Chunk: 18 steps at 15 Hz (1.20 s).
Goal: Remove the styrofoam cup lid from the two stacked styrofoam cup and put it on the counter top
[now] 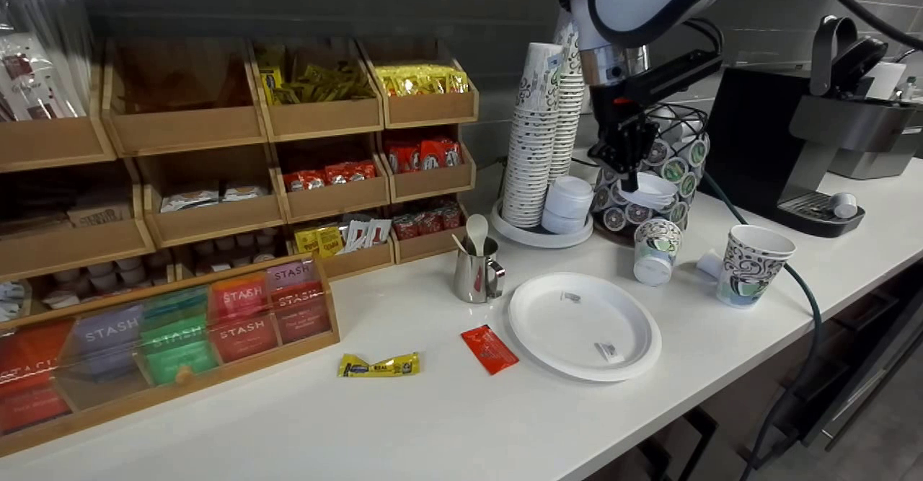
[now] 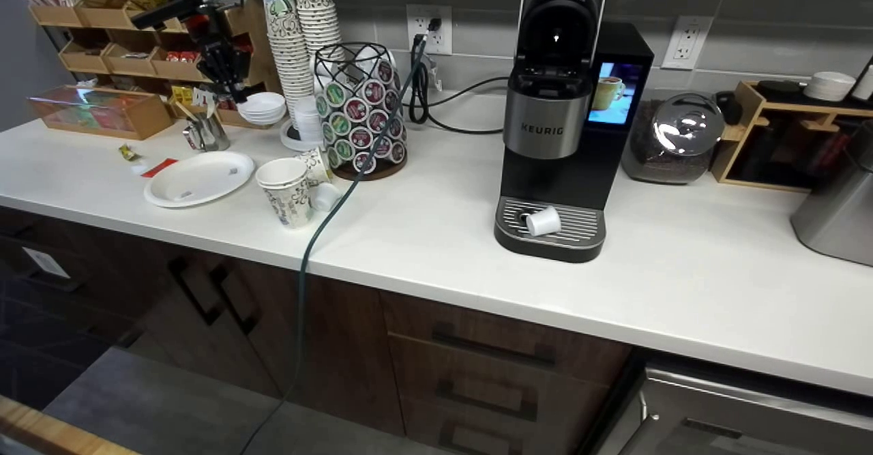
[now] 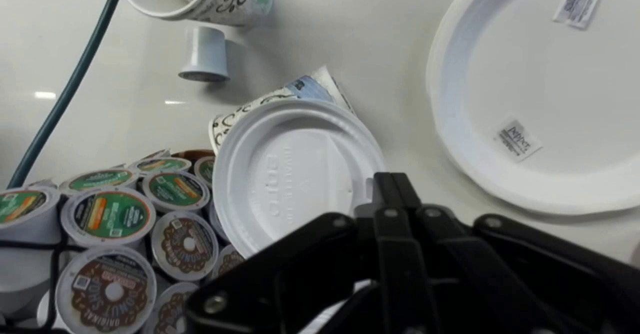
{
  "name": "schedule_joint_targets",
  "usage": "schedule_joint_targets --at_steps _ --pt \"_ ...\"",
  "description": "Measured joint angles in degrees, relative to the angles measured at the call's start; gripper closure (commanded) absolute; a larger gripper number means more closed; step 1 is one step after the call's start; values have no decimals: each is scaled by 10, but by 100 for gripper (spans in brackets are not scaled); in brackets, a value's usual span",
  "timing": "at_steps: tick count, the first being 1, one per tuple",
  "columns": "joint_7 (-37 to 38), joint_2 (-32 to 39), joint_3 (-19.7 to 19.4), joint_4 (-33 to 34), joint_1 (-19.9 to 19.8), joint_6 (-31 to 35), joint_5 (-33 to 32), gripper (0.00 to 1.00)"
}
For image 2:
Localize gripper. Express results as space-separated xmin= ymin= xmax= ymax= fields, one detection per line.
xmin=183 ymin=10 xmax=250 ymax=104

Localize metal cup with stir sticks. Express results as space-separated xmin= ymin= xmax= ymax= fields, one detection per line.
xmin=175 ymin=100 xmax=231 ymax=153

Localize stack of white cup lids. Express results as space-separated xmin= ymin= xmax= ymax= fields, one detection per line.
xmin=280 ymin=96 xmax=325 ymax=153

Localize wooden box with clear lid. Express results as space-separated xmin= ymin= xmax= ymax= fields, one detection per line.
xmin=27 ymin=85 xmax=175 ymax=141

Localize printed paper cup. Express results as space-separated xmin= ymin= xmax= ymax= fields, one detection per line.
xmin=296 ymin=146 xmax=336 ymax=187

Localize stacked printed cups with lid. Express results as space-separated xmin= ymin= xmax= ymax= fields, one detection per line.
xmin=255 ymin=157 xmax=315 ymax=230

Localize small white creamer cup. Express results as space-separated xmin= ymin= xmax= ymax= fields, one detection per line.
xmin=310 ymin=182 xmax=342 ymax=212

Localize silver jar lid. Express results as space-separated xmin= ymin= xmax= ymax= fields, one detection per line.
xmin=651 ymin=92 xmax=726 ymax=158

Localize wooden cup organizer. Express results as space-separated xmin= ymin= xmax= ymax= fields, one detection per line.
xmin=709 ymin=80 xmax=873 ymax=194

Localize stack of white bowls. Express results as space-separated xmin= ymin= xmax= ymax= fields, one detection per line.
xmin=236 ymin=91 xmax=288 ymax=127

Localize stack of printed paper cups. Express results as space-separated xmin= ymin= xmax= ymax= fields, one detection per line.
xmin=291 ymin=0 xmax=346 ymax=61
xmin=261 ymin=0 xmax=316 ymax=120

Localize wooden condiment organizer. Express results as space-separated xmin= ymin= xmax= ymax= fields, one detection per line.
xmin=29 ymin=0 xmax=282 ymax=130

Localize white foam plate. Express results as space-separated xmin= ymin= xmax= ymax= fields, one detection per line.
xmin=143 ymin=151 xmax=256 ymax=209

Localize red packet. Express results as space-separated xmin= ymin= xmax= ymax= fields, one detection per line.
xmin=140 ymin=158 xmax=179 ymax=179

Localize heap of coffee pods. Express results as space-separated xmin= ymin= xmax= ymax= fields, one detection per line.
xmin=316 ymin=59 xmax=407 ymax=173

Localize dark wood cabinet door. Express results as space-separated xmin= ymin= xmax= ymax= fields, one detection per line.
xmin=113 ymin=235 xmax=282 ymax=399
xmin=205 ymin=254 xmax=407 ymax=437

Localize black coffee machine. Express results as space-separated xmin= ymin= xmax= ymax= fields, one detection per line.
xmin=494 ymin=0 xmax=655 ymax=264

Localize dark wood drawer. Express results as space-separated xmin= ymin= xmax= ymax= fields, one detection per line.
xmin=398 ymin=399 xmax=589 ymax=455
xmin=379 ymin=289 xmax=633 ymax=386
xmin=386 ymin=334 xmax=612 ymax=437

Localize white coffee pod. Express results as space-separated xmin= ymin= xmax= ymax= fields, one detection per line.
xmin=524 ymin=205 xmax=563 ymax=238

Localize wooden board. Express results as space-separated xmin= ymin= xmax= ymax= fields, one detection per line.
xmin=0 ymin=394 xmax=140 ymax=455

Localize glass jar of coffee beans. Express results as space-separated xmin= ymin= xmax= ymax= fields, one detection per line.
xmin=620 ymin=91 xmax=726 ymax=186

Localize stack of black lids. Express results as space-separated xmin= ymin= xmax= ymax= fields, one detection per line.
xmin=756 ymin=79 xmax=805 ymax=99

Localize steel appliance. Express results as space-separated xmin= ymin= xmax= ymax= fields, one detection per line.
xmin=790 ymin=119 xmax=873 ymax=267

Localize stainless steel dishwasher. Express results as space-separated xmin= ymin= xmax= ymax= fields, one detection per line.
xmin=595 ymin=363 xmax=873 ymax=455

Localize black wire pod holder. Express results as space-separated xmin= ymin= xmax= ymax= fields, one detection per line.
xmin=314 ymin=42 xmax=409 ymax=182

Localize black cable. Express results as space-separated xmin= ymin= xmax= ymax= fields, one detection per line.
xmin=408 ymin=17 xmax=511 ymax=136

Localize green cable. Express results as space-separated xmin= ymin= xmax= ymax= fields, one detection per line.
xmin=237 ymin=31 xmax=429 ymax=455

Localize black door handle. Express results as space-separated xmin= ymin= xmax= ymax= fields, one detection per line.
xmin=209 ymin=263 xmax=264 ymax=337
xmin=168 ymin=256 xmax=226 ymax=327

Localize white wall socket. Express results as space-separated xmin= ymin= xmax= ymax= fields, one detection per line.
xmin=406 ymin=4 xmax=454 ymax=56
xmin=661 ymin=16 xmax=714 ymax=71

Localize black drawer handle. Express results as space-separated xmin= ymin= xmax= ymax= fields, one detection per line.
xmin=439 ymin=420 xmax=527 ymax=455
xmin=435 ymin=378 xmax=540 ymax=422
xmin=430 ymin=328 xmax=557 ymax=368

